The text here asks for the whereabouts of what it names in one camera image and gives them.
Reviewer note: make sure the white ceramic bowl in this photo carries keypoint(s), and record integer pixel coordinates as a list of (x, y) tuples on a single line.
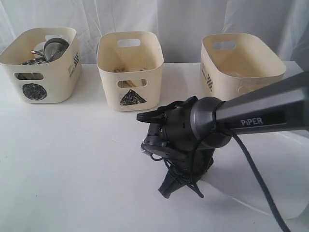
[(38, 49)]

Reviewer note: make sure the cream bin with triangle mark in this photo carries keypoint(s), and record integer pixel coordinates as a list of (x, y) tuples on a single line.
[(139, 51)]

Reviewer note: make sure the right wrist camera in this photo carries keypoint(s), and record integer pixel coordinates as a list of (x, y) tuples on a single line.
[(153, 145)]

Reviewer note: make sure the steel mug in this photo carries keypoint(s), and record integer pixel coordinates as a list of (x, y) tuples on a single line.
[(54, 48), (38, 60)]

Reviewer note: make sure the cream bin with circle mark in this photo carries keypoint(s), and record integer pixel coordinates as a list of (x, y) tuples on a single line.
[(59, 76)]

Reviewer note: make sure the white backdrop curtain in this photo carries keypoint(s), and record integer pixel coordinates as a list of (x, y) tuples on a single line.
[(180, 25)]

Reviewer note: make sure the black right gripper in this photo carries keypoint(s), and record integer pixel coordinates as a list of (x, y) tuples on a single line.
[(174, 126)]

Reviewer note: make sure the white rectangular plate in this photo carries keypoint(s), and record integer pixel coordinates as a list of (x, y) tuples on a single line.
[(282, 159)]

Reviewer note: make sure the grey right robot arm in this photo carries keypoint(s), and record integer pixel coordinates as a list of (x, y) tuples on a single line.
[(282, 106)]

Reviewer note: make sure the cream bin with square mark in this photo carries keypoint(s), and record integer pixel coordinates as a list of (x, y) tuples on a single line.
[(234, 64)]

